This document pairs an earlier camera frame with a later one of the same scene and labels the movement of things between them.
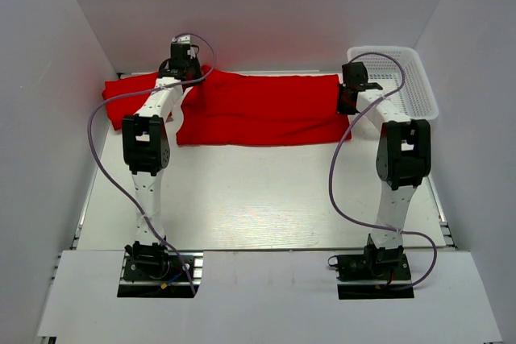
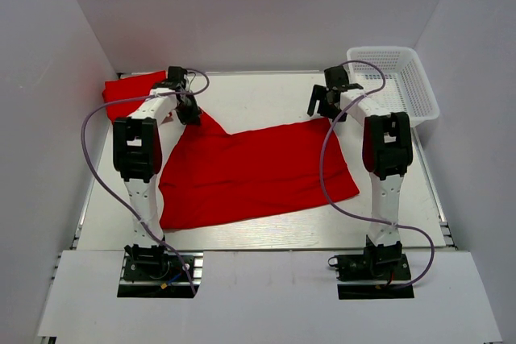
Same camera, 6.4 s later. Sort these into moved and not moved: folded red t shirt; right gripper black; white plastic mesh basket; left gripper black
Moved: left gripper black; right gripper black
Not moved: folded red t shirt; white plastic mesh basket
